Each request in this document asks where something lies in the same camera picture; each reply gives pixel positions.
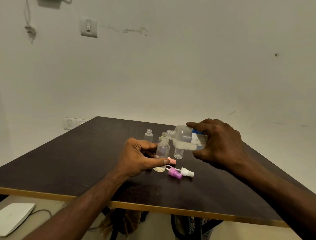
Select person's right hand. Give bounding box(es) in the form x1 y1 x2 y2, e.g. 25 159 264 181
186 118 250 171

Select person's left hand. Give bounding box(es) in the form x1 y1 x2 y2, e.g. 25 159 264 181
116 138 171 179

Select small clear spray bottle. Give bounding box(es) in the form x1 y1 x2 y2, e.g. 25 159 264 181
153 138 171 173

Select large clear bottle blue label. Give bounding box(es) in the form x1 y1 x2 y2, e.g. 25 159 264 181
166 125 208 151

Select person's right forearm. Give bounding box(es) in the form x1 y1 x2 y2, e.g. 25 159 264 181
222 156 316 240

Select person's left forearm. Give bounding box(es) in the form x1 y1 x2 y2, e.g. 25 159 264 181
22 169 134 240

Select purple spray pump cap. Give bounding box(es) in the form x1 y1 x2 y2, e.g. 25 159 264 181
165 166 183 180

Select white spray pump cap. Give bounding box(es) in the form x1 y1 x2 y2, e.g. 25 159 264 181
176 167 194 178

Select brown bag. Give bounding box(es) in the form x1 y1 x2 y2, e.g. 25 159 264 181
98 208 143 238

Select black bag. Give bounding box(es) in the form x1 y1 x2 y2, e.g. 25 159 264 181
170 214 224 240

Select white flat box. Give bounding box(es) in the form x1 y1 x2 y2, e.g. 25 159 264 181
0 202 36 237

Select white wall socket plate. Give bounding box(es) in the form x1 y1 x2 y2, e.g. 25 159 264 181
63 117 89 131

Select thin dark cable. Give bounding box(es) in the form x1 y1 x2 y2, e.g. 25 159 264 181
28 209 53 219

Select white wall switch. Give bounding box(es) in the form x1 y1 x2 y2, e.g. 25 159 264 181
79 16 99 38

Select white hanging cable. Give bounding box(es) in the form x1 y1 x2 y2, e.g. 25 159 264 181
23 0 37 44

